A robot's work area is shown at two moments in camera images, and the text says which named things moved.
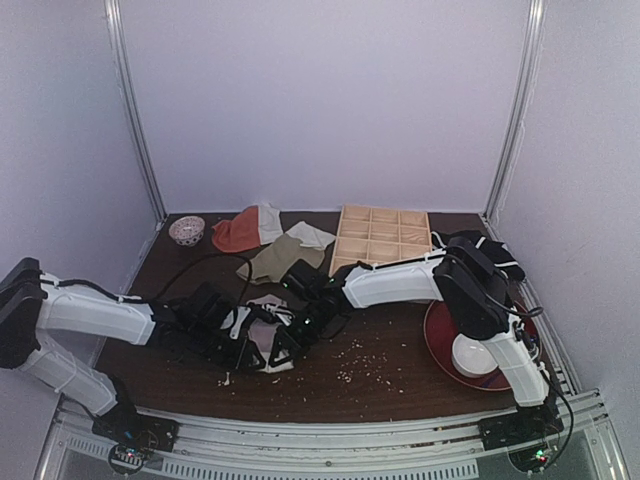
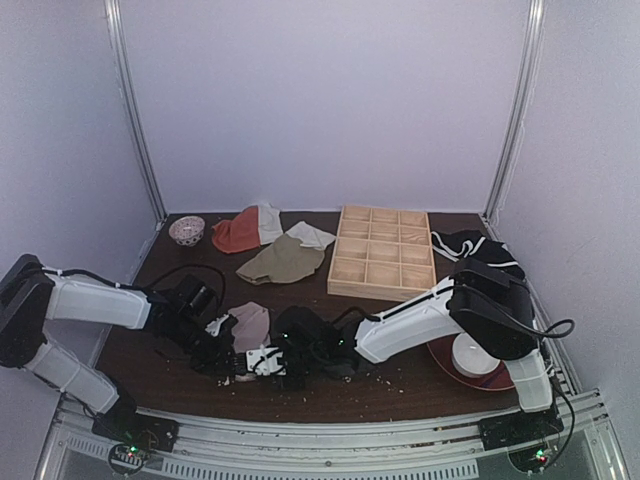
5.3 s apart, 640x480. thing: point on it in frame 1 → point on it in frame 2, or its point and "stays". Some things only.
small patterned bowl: [186, 230] stays
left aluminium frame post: [134, 115] stays
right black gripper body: [298, 332] → [292, 365]
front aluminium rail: [454, 449] stays
